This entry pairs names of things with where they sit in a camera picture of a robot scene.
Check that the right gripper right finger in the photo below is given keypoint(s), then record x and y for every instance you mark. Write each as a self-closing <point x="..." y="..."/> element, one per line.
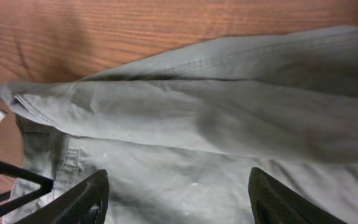
<point x="274" y="203"/>

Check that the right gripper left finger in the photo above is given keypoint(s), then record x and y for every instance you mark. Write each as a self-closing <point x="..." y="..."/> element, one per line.
<point x="85" y="203"/>

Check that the grey shorts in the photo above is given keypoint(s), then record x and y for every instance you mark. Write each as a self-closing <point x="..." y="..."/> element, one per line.
<point x="179" y="132"/>

